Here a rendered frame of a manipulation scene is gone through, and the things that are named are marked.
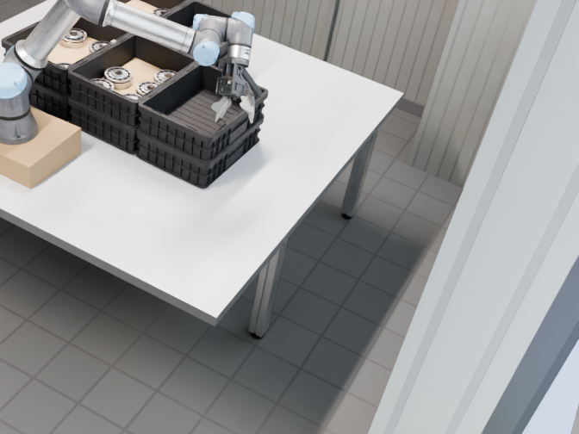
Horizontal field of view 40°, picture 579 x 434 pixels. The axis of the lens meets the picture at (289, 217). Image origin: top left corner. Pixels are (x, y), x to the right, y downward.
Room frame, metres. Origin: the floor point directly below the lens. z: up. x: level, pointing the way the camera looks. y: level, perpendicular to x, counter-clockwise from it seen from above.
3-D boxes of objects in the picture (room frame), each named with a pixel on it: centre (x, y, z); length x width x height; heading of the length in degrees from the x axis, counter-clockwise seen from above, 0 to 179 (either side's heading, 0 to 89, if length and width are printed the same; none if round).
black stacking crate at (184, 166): (2.38, 0.37, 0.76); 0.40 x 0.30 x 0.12; 159
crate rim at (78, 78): (2.48, 0.65, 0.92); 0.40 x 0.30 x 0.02; 159
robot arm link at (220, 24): (2.31, 0.37, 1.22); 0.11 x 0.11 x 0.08; 7
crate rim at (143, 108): (2.38, 0.37, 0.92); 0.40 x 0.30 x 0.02; 159
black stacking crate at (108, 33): (2.59, 0.94, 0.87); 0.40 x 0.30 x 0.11; 159
